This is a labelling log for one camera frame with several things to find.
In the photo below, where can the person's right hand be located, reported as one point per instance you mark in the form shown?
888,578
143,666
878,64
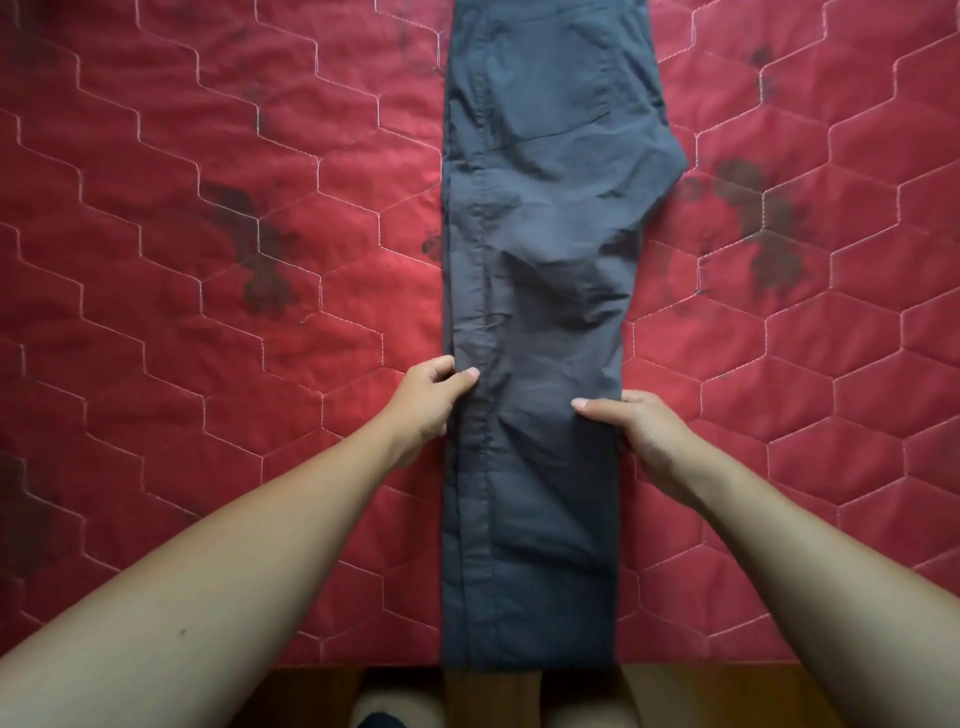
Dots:
652,442

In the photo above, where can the red quilted mattress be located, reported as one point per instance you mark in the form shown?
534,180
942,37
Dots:
187,337

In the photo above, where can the person's left forearm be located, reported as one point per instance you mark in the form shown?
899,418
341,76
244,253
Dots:
187,600

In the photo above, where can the person's right leg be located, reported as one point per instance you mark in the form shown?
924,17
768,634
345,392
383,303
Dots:
589,701

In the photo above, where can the person's left leg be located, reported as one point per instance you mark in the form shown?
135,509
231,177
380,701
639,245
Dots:
397,701

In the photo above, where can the person's left hand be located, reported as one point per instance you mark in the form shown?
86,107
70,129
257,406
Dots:
427,409

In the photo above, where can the dark grey trousers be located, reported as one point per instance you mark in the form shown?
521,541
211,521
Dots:
540,262

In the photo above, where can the person's right forearm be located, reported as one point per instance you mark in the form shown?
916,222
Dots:
825,600

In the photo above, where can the person's leg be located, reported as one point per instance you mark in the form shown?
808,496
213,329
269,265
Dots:
397,701
589,701

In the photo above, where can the person's dark shorts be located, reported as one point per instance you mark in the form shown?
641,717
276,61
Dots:
386,721

